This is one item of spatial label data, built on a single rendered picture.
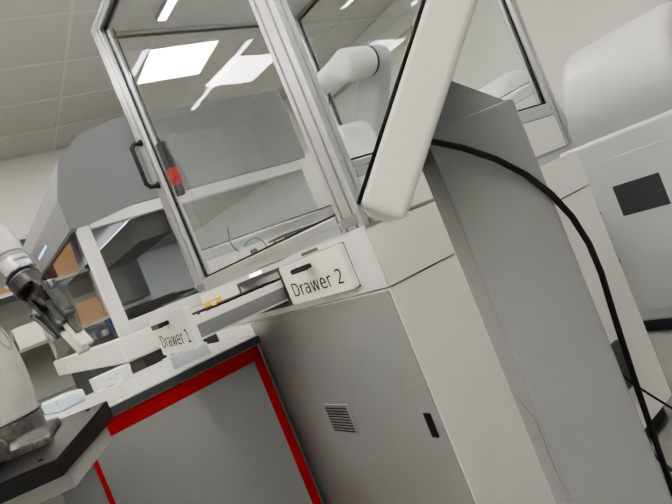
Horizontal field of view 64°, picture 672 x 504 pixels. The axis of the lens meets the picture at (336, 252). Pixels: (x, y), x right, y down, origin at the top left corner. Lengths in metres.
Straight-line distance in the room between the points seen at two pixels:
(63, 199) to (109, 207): 0.17
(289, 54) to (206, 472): 1.14
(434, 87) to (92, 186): 2.00
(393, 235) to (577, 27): 3.36
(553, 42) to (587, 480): 3.95
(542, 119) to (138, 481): 1.56
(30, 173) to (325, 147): 4.92
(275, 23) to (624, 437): 1.03
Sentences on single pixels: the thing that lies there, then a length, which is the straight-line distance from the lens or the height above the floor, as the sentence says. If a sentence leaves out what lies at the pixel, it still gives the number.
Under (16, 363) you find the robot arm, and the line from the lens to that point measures 1.18.
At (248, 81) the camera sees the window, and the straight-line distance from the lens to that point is 1.45.
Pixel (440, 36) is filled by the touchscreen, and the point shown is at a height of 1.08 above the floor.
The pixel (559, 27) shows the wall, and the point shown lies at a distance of 4.50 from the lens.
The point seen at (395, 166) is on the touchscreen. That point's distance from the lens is 0.52.
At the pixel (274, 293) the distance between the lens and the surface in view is 1.52.
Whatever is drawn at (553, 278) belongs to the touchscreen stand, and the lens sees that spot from 0.74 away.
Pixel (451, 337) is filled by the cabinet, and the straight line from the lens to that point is 1.31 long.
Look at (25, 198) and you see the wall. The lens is 5.89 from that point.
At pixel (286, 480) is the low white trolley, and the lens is 1.81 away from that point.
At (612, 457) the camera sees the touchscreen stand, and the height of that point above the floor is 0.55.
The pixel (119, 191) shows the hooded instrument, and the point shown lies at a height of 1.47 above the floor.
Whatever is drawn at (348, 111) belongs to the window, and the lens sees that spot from 1.29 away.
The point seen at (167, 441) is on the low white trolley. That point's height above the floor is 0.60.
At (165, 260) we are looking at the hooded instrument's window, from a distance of 2.43.
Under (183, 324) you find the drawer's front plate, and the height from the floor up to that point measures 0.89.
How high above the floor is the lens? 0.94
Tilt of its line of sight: 1 degrees down
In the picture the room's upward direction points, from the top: 22 degrees counter-clockwise
